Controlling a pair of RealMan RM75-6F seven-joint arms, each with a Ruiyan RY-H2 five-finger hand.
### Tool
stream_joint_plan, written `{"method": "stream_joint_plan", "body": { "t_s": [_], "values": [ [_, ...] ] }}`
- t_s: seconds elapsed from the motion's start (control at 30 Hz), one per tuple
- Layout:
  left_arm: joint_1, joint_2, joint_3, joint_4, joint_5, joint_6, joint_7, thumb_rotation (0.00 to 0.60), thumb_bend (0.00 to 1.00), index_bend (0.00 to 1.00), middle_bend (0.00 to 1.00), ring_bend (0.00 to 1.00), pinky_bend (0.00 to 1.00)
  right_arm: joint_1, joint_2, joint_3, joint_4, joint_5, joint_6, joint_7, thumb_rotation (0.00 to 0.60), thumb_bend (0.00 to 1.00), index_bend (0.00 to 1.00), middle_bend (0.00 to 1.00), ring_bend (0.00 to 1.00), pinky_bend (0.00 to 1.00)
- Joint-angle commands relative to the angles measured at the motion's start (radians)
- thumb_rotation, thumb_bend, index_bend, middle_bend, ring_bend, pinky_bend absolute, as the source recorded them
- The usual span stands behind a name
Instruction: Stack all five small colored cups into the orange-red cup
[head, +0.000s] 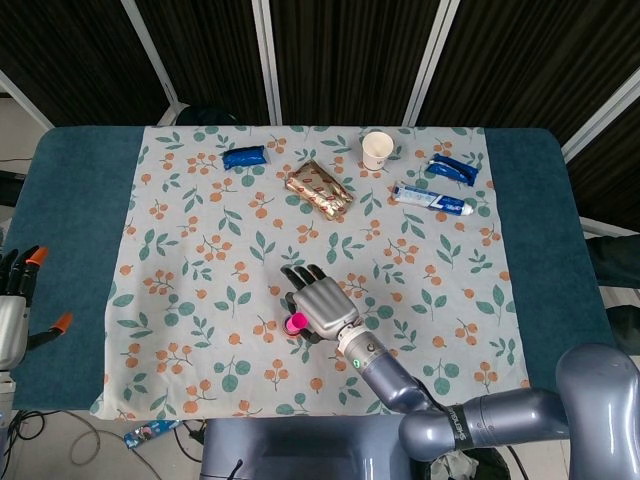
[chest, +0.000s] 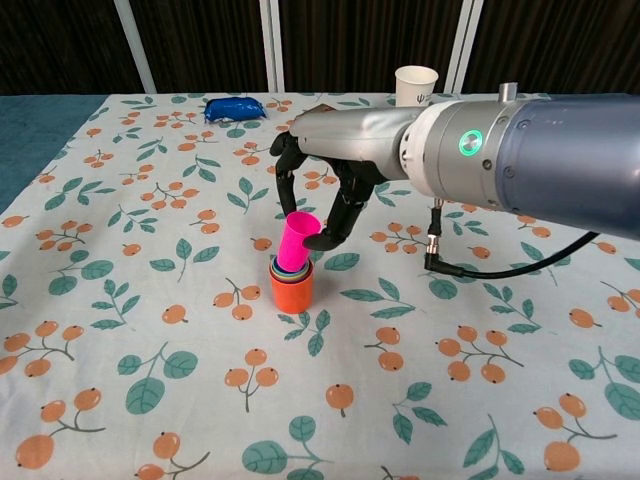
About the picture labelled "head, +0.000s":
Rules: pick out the black bagged trash bin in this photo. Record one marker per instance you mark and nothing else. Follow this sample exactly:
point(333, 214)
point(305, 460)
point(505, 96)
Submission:
point(480, 467)

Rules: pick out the grey-blue robot torso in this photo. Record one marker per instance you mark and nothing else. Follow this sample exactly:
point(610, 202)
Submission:
point(305, 447)

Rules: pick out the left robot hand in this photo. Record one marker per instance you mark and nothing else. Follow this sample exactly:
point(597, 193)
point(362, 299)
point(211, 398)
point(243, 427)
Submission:
point(12, 320)

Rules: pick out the dark green fabric object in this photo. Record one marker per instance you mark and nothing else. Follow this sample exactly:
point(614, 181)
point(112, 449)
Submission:
point(617, 260)

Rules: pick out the white blue toothpaste tube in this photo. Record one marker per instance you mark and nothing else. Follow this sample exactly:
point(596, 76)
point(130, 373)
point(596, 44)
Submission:
point(430, 198)

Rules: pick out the blue patterned wrapper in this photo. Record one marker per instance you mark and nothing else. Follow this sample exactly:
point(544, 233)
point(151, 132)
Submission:
point(150, 432)

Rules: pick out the floral print tablecloth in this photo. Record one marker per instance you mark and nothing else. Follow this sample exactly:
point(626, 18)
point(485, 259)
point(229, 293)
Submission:
point(200, 250)

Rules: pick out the dark white-framed partition screen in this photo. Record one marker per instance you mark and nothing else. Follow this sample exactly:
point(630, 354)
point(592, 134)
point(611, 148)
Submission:
point(350, 50)

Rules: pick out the teal table cover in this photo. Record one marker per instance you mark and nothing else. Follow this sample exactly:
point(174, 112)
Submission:
point(65, 210)

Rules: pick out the white paper cup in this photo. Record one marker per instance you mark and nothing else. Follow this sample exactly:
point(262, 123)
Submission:
point(377, 150)

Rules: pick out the blue snack packet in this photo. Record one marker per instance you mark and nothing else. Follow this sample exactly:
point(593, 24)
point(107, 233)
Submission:
point(451, 169)
point(245, 157)

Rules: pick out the gold foil snack package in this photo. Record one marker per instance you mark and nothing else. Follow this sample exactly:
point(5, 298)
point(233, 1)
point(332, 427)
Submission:
point(320, 191)

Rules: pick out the black chair back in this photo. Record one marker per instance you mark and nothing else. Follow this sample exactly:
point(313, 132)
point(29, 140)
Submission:
point(207, 116)

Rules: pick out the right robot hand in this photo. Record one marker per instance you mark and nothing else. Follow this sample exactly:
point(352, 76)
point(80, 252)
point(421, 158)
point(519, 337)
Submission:
point(325, 305)

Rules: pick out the pink plastic cup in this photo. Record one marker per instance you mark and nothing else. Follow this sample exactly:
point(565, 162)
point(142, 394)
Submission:
point(298, 321)

